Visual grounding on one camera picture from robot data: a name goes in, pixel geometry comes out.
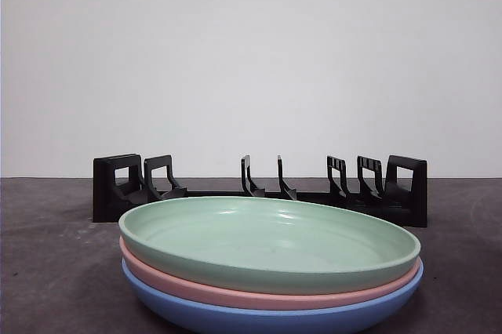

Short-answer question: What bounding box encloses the pink round plate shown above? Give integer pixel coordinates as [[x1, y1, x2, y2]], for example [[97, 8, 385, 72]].
[[119, 238, 424, 311]]

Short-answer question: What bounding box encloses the black plastic dish rack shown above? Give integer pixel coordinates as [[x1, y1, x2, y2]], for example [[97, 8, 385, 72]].
[[92, 153, 428, 229]]

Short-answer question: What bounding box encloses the blue round plate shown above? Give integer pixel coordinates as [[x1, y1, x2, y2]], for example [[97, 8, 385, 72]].
[[121, 259, 426, 334]]

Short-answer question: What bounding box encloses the green round plate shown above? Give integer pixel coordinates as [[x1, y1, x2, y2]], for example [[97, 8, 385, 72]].
[[118, 196, 422, 296]]

